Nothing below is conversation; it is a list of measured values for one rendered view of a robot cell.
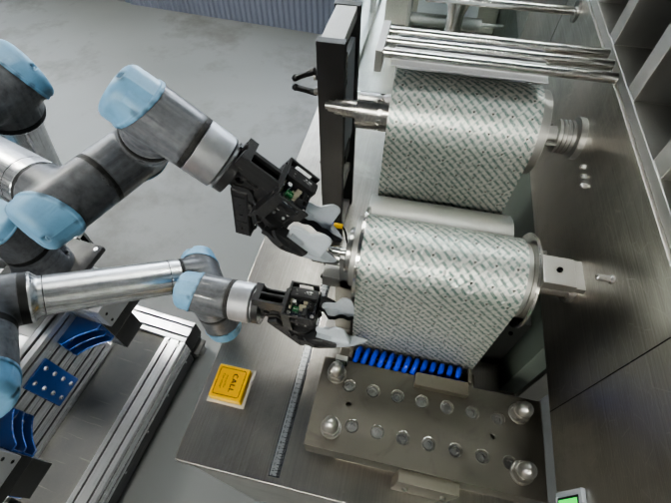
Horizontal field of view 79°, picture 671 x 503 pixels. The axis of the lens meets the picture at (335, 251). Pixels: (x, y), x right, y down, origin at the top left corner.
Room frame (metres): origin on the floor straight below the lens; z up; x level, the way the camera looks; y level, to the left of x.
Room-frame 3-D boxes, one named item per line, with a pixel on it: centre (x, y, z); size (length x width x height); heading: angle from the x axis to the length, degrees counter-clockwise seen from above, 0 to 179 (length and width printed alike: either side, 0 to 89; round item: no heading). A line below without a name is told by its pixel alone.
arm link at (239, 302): (0.37, 0.17, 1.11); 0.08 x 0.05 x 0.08; 168
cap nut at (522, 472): (0.10, -0.30, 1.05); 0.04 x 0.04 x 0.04
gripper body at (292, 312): (0.35, 0.09, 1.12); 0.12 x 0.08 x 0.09; 78
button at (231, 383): (0.28, 0.22, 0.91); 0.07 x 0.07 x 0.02; 78
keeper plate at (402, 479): (0.08, -0.15, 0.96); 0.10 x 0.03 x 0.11; 78
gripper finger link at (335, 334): (0.30, -0.01, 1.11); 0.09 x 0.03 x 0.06; 69
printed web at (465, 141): (0.49, -0.19, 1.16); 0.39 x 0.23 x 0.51; 168
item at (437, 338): (0.30, -0.15, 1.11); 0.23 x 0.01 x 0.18; 78
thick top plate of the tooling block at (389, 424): (0.17, -0.16, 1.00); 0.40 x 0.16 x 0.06; 78
